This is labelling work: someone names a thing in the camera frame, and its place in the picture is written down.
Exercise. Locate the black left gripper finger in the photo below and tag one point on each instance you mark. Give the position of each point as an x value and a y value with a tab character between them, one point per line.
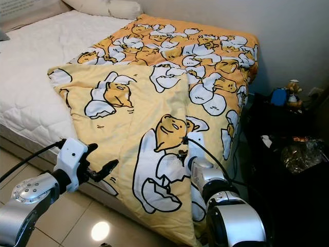
108	169
91	151

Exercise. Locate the yellow cartoon print blanket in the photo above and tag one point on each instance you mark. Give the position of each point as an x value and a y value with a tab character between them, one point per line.
144	118

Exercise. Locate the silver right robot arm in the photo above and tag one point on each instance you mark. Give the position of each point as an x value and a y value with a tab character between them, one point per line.
236	224

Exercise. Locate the white quilted mattress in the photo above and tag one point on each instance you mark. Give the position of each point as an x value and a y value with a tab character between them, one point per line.
41	87

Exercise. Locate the small white item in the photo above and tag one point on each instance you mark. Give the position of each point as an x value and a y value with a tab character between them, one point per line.
267	142

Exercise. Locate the black nightstand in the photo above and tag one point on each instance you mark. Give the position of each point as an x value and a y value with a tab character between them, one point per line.
277	123

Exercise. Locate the blue container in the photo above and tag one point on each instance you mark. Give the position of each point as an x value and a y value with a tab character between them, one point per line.
278	98

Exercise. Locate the clear crumpled plastic bag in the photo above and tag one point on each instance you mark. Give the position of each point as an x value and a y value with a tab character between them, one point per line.
300	157

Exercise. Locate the small brown white figurine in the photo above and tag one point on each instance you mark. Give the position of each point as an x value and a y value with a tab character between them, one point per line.
294	95

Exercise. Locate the long white pillow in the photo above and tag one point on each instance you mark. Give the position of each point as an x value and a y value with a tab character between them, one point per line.
103	7

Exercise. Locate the grey pillow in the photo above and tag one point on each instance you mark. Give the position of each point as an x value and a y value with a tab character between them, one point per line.
3	36

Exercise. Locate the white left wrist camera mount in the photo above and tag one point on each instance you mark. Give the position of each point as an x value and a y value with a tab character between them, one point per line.
72	157

